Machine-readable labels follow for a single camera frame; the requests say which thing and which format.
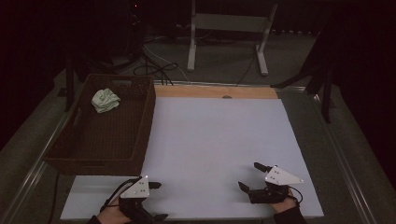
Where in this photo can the person's right hand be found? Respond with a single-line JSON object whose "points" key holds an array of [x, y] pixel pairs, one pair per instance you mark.
{"points": [[285, 205]]}

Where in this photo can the person's left hand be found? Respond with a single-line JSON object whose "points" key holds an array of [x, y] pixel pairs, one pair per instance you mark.
{"points": [[110, 214]]}

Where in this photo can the light green cloth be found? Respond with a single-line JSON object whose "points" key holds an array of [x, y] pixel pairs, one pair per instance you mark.
{"points": [[105, 100]]}

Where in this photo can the white table cover sheet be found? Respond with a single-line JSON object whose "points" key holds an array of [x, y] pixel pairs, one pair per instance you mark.
{"points": [[214, 140]]}

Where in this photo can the black post stand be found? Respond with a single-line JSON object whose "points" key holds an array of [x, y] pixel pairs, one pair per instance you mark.
{"points": [[69, 84]]}

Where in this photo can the black device with red light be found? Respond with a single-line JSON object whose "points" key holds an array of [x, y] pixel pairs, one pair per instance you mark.
{"points": [[135, 28]]}

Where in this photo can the metal frame rail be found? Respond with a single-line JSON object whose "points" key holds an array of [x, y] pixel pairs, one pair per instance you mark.
{"points": [[34, 174], [345, 161]]}

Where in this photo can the white metal stand frame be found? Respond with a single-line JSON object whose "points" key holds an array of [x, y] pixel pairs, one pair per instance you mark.
{"points": [[230, 22]]}

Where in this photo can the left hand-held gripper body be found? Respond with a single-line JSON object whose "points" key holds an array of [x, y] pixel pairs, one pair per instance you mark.
{"points": [[137, 189]]}

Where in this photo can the brown woven basket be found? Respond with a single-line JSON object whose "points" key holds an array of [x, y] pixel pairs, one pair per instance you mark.
{"points": [[102, 140]]}

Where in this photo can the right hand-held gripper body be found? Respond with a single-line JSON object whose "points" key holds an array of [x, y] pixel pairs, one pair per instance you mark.
{"points": [[278, 179]]}

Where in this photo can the black tripod stand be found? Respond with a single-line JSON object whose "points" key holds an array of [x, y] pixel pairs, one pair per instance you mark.
{"points": [[325, 93]]}

